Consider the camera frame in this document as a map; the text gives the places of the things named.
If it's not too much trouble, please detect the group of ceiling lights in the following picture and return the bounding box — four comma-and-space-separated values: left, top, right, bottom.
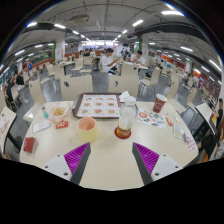
0, 9, 224, 86

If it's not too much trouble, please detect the printed paper leaflet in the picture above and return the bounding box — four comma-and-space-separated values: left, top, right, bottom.
136, 108, 167, 130

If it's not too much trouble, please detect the white paper napkin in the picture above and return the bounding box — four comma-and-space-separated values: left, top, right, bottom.
118, 90, 132, 103

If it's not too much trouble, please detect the clear plastic wrapper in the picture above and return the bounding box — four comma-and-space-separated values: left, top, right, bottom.
172, 123, 188, 141

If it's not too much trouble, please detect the clear bottle with amber drink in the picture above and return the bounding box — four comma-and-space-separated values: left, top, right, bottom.
115, 95, 138, 139

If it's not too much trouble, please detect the group of beige chairs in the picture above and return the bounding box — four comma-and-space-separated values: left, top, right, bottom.
21, 54, 201, 123

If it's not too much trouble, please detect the flat round red coaster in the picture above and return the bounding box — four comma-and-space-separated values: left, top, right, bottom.
114, 126, 132, 140

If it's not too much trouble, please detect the neighbouring table with tray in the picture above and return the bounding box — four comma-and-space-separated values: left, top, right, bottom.
0, 105, 18, 154

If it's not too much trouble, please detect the person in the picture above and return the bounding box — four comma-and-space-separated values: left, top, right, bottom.
4, 78, 18, 104
101, 47, 120, 74
27, 59, 34, 77
199, 128, 224, 160
14, 73, 25, 93
209, 97, 224, 129
131, 50, 148, 68

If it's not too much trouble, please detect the beige chair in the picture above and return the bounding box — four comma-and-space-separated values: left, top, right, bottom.
108, 74, 140, 98
59, 74, 94, 101

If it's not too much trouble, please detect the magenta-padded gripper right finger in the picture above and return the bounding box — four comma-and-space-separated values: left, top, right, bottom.
131, 142, 184, 186

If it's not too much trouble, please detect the small red packet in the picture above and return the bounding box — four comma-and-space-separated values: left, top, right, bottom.
55, 120, 70, 130

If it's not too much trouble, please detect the pale yellow cup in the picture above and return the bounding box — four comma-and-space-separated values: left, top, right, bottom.
76, 115, 100, 144

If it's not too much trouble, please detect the ceiling air conditioner unit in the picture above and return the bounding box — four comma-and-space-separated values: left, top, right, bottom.
69, 13, 91, 24

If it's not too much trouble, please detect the neighbouring beige table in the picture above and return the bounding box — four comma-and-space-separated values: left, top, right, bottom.
194, 102, 218, 134

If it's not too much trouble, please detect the white printed card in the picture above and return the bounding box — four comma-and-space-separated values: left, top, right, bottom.
31, 118, 53, 135

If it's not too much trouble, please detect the small clear bottle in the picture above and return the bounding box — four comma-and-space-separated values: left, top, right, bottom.
41, 105, 50, 119

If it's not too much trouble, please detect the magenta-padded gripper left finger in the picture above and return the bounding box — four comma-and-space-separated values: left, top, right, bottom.
42, 142, 92, 186

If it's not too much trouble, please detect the dark red pouch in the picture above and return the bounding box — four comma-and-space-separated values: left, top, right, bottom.
22, 135, 37, 154

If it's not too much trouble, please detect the red sauce sachet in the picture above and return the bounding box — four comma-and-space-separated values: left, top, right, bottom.
165, 115, 174, 127

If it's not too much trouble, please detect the dark tray with printed liner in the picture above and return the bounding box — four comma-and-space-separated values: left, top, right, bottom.
72, 92, 123, 119

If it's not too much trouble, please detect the white sticker with red text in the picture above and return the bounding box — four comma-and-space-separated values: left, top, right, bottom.
184, 134, 198, 154

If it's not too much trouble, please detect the crumpled food wrapper bag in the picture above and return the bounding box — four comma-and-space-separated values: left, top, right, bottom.
48, 101, 73, 124

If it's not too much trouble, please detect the red paper cup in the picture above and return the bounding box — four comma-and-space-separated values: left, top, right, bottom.
152, 93, 169, 114

